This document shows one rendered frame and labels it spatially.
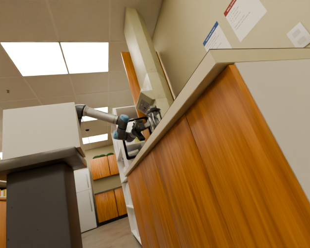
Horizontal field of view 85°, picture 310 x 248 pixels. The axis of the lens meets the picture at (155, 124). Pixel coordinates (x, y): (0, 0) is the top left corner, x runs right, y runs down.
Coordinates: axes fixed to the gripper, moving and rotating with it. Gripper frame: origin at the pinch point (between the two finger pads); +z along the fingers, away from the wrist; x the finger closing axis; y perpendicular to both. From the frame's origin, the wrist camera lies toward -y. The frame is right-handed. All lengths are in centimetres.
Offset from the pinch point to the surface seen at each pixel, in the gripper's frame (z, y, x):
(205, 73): 78, -28, -33
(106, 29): -35, 152, 9
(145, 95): -10.7, 32.8, 15.2
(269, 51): 87, -26, -17
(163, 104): -6.6, 20.7, 27.9
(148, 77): -6, 52, 23
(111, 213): -510, -62, 107
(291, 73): 87, -33, -14
